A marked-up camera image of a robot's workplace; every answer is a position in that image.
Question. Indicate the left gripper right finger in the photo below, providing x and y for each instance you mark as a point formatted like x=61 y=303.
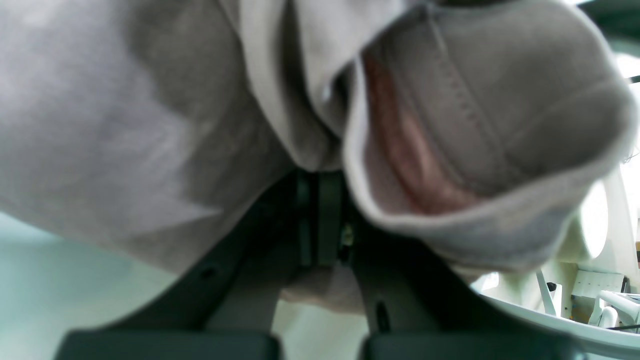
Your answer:
x=415 y=306

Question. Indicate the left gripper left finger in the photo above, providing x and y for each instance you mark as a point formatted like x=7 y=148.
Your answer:
x=223 y=308

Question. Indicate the pink t-shirt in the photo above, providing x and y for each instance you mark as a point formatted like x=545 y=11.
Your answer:
x=150 y=127

